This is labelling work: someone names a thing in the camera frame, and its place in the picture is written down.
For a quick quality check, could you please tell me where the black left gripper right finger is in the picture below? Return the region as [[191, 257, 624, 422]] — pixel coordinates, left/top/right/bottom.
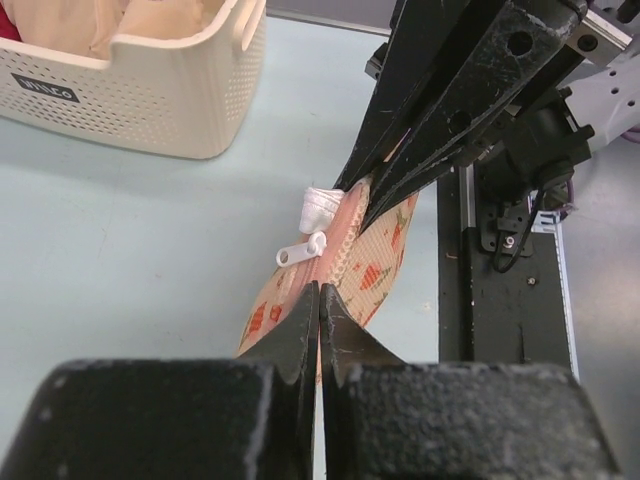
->
[[319, 284, 620, 479]]

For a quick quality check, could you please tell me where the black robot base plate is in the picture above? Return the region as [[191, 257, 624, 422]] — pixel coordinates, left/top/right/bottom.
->
[[437, 168, 571, 369]]

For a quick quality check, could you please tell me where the cream plastic laundry basket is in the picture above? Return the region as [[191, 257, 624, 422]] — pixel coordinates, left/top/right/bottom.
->
[[1, 1, 266, 159]]

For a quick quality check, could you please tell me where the beige bra in basket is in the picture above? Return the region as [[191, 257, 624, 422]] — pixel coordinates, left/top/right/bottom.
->
[[1, 0, 223, 60]]

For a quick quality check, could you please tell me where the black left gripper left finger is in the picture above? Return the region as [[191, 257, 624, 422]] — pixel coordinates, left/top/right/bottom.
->
[[19, 283, 319, 479]]

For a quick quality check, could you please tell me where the white zipper pull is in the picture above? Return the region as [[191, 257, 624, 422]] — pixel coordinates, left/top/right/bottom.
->
[[276, 232, 327, 268]]

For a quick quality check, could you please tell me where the red garment in basket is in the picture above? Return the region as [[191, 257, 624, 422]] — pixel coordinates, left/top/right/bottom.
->
[[0, 0, 22, 42]]

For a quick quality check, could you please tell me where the floral peach laundry bag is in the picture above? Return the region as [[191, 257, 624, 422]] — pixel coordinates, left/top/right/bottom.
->
[[238, 177, 419, 354]]

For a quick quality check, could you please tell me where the white slotted cable duct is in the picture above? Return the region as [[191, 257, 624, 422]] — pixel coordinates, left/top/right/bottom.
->
[[533, 211, 580, 381]]

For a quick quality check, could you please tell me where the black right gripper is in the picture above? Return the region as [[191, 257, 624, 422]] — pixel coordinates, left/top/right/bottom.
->
[[336, 1, 633, 228]]

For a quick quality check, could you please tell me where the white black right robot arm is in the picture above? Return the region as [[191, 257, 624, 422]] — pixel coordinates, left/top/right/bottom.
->
[[336, 1, 639, 237]]

